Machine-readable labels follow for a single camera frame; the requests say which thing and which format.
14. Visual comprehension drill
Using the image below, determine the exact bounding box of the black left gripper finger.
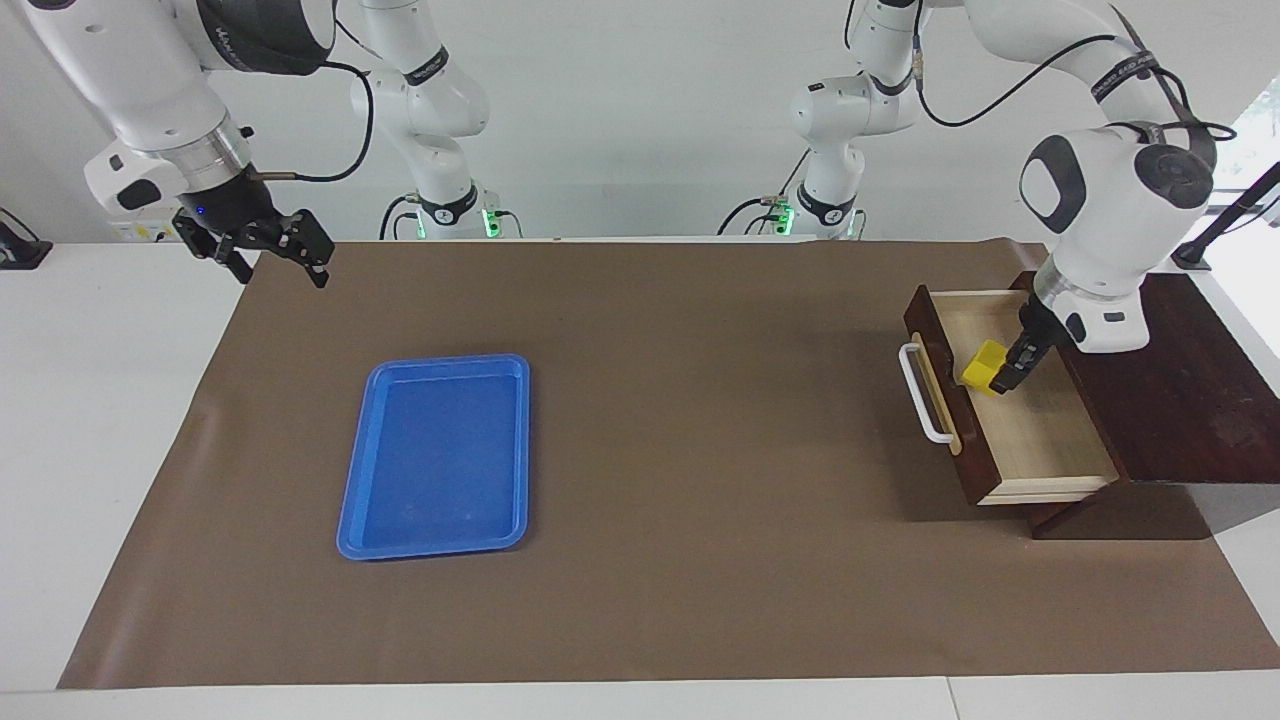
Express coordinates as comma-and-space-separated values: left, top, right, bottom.
990, 338, 1046, 397

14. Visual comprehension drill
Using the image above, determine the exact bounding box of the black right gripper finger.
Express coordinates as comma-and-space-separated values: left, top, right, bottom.
278, 208, 336, 290
172, 210, 254, 286

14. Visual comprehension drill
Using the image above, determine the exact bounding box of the yellow cube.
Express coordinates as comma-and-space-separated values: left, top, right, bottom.
962, 340, 1012, 398

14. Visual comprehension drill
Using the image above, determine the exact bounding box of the wooden drawer with white handle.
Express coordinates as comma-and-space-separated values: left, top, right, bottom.
898, 285, 1121, 507

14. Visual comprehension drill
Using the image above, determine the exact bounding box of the dark wooden drawer cabinet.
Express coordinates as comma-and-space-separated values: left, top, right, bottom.
1010, 270, 1280, 541

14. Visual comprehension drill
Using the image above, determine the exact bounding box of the black stand base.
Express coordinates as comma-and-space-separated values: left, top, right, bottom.
0, 208, 53, 271

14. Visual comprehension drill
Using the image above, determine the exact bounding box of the black stand with pole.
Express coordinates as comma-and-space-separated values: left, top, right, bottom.
1170, 160, 1280, 273

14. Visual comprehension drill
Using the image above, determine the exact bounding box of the blue plastic tray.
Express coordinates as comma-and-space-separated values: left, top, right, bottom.
336, 353, 531, 562

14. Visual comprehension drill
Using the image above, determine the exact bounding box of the brown table mat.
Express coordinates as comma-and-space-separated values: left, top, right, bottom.
57, 238, 1280, 691

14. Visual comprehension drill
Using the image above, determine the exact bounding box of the white wall socket box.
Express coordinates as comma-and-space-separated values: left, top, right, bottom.
110, 215, 191, 244

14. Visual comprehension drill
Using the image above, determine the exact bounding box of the black base cable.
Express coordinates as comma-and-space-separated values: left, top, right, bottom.
717, 150, 813, 237
378, 193, 423, 241

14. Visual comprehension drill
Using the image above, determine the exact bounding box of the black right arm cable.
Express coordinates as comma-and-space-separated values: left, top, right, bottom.
250, 60, 376, 184

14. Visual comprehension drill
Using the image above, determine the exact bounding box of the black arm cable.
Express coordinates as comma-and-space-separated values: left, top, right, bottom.
845, 0, 1241, 146
250, 60, 376, 184

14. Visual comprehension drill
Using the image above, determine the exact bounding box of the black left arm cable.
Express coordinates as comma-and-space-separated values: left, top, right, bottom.
845, 0, 1241, 146

